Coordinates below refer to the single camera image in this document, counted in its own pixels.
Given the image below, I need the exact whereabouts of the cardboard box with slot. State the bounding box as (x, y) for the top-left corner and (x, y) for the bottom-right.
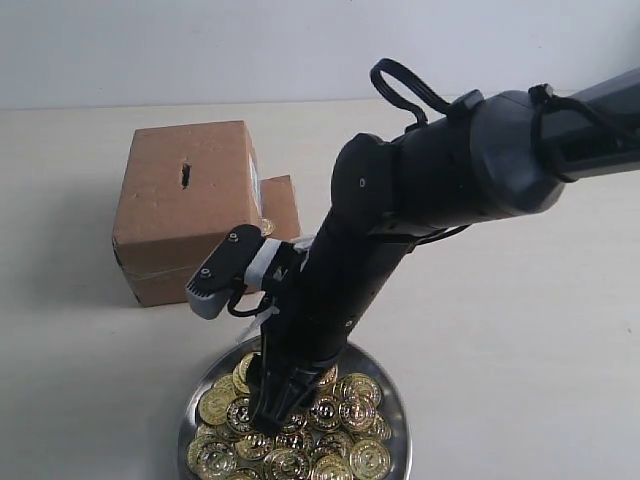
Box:
(112, 120), (301, 307)

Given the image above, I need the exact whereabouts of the gold coin bottom centre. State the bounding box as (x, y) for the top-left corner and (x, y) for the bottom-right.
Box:
(270, 449), (311, 480)

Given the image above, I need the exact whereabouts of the gold coin lower right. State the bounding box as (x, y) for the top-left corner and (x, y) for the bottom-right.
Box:
(348, 439), (391, 480)

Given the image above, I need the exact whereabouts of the gold coin right stack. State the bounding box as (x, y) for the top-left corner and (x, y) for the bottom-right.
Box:
(338, 395), (376, 432)

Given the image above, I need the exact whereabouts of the gold coin left edge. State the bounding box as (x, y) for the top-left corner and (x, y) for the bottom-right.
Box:
(197, 388), (236, 426)

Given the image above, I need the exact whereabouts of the gold coin lower left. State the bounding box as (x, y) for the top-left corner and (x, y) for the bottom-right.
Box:
(195, 442), (237, 480)

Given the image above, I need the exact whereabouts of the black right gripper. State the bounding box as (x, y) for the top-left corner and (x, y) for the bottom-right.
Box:
(247, 234), (412, 428)

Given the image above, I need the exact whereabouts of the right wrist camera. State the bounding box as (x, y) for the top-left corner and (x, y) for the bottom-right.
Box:
(186, 224), (265, 320)

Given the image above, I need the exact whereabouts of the gold coin left centre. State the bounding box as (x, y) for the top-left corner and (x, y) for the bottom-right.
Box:
(226, 395), (254, 435)

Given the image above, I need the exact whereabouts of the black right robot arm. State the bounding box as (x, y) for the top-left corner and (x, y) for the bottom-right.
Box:
(248, 59), (639, 435)

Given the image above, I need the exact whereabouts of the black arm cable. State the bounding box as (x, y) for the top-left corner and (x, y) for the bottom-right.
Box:
(369, 58), (481, 132)

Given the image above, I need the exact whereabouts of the gold coin middle right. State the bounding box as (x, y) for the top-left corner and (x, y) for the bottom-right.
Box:
(307, 394), (341, 432)

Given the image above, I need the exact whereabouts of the gold coin beside box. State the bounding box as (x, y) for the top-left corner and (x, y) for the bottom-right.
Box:
(260, 218), (275, 237)

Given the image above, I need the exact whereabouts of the round steel plate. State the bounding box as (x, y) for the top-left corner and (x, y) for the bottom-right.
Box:
(177, 337), (412, 479)

